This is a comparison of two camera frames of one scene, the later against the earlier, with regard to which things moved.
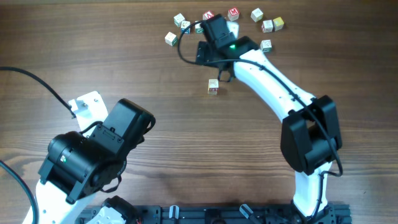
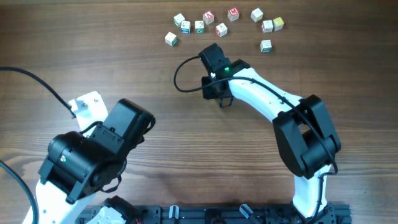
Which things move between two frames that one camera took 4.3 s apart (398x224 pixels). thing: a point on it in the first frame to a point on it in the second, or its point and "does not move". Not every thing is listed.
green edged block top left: [178, 19] does not move
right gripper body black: [203, 55] to [211, 93]
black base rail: [337, 214] does not move
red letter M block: [233, 14] does not move
